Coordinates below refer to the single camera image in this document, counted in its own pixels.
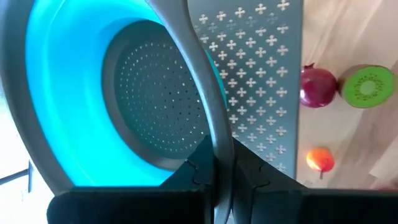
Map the black metal floor stand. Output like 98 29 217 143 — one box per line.
0 160 34 194

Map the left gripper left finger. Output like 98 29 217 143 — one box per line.
46 136 216 224

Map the grey perforated metal shelf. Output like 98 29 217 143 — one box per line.
186 0 304 181

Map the small orange red fruit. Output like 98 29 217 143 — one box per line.
306 147 336 180

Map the green kiwi half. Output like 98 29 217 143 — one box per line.
338 64 396 109

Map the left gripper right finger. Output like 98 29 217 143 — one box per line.
232 138 398 224

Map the blue collapsible colander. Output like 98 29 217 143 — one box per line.
0 0 236 224

